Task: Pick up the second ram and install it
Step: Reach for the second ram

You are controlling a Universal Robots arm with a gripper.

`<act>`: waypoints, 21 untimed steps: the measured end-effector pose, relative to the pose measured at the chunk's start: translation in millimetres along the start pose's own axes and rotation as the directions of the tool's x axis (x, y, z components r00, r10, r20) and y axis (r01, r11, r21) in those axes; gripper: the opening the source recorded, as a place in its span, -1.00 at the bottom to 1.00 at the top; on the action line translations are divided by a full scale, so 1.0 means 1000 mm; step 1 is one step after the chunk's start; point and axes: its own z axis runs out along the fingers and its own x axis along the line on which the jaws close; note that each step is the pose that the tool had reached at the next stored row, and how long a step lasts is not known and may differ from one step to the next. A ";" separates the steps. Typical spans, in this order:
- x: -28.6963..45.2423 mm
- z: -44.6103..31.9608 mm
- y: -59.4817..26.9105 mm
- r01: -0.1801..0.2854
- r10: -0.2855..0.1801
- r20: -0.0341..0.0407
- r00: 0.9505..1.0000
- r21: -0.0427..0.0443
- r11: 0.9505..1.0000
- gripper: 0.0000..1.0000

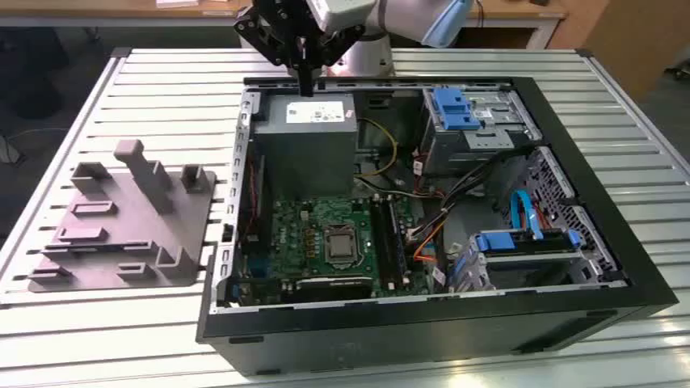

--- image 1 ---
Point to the black RAM slot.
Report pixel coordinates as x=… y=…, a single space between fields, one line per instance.
x=381 y=238
x=392 y=238

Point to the metal disk bay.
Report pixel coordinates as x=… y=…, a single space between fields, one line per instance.
x=468 y=275

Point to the green motherboard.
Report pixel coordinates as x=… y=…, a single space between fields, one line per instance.
x=293 y=242

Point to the black graphics card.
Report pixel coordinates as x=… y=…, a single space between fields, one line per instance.
x=331 y=285

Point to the black office chair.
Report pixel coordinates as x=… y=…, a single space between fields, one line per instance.
x=32 y=72

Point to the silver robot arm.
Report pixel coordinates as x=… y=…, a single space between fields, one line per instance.
x=371 y=52

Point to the silver CPU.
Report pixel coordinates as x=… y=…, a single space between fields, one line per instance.
x=340 y=246

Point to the grey parts rack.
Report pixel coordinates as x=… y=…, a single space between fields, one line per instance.
x=161 y=226

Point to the metal drive cage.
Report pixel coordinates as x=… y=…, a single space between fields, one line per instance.
x=484 y=141

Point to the white papers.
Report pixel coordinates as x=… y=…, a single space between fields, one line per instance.
x=174 y=2

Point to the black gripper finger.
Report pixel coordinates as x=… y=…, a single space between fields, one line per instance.
x=336 y=44
x=259 y=36

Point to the black PC case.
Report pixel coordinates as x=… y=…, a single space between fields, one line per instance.
x=376 y=335

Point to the grey power supply unit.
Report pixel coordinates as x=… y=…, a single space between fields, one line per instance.
x=307 y=161

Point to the hard disk in blue carrier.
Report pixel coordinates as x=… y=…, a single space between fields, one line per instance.
x=495 y=241

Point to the wooden desk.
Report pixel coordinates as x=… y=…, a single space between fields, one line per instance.
x=108 y=10

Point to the wooden cabinet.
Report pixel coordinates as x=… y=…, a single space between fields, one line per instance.
x=635 y=40

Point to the blue drive carrier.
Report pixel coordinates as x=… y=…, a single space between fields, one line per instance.
x=452 y=109

